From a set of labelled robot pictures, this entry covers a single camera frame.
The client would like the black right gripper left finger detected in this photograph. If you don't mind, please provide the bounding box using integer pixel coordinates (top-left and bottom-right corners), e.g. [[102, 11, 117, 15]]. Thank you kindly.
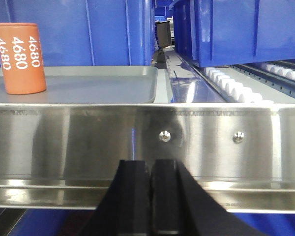
[[80, 160, 150, 236]]

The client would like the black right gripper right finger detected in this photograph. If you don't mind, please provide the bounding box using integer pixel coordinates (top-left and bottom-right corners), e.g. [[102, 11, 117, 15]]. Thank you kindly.
[[152, 159, 263, 236]]

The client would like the orange cylindrical capacitor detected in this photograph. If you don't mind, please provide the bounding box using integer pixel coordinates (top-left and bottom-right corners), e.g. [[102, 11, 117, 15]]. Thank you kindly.
[[0, 23, 47, 95]]

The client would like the white roller track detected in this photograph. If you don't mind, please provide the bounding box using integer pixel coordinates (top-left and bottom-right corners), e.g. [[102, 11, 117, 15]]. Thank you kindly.
[[260, 62, 295, 81], [204, 67, 274, 104]]

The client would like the grey plastic tray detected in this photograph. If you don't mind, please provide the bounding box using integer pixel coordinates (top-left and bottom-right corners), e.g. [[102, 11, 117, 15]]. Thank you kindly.
[[0, 66, 158, 104]]

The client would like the large blue bin right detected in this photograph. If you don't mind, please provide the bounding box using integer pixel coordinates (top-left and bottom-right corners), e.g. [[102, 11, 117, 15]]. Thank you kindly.
[[170, 0, 295, 67]]

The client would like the large blue bin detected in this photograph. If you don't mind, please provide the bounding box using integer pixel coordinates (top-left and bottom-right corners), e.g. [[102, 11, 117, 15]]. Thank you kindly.
[[0, 0, 155, 66], [170, 0, 295, 67]]

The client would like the large blue bin left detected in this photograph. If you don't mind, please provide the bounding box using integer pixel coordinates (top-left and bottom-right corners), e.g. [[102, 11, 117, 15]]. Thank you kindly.
[[0, 0, 155, 66]]

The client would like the stainless steel shelf rail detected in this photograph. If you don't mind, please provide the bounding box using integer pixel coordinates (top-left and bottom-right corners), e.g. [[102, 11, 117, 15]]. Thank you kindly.
[[0, 103, 295, 213]]

